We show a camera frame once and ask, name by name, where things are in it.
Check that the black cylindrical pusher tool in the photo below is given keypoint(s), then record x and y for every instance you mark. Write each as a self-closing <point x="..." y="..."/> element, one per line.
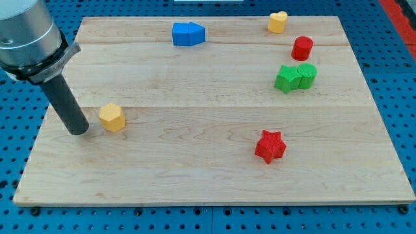
<point x="65" y="105"/>

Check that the green cylinder block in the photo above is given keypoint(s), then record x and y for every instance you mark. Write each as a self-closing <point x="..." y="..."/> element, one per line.
<point x="308" y="72"/>

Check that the red cylinder block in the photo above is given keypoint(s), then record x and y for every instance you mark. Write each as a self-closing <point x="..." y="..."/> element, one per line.
<point x="302" y="48"/>

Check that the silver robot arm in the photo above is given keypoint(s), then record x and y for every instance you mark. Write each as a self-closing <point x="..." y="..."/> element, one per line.
<point x="32" y="46"/>

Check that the blue cube block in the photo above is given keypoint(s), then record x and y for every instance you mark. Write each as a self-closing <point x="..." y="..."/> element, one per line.
<point x="180" y="36"/>

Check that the wooden board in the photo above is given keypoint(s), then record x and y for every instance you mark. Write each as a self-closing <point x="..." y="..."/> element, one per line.
<point x="193" y="117"/>

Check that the green star block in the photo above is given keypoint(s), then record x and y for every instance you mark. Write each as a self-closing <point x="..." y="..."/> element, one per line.
<point x="287" y="79"/>

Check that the red star block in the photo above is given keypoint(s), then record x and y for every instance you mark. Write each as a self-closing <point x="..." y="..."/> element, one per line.
<point x="270" y="146"/>

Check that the red strip at edge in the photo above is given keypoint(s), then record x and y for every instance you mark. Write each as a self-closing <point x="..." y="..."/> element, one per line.
<point x="404" y="22"/>

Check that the blue pentagon block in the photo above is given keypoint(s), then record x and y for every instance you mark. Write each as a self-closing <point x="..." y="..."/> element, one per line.
<point x="196" y="34"/>

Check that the yellow hexagon block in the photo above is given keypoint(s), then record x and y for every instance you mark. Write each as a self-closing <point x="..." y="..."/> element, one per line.
<point x="112" y="117"/>

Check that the yellow heart block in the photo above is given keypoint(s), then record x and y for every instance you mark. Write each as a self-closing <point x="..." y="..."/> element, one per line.
<point x="277" y="21"/>

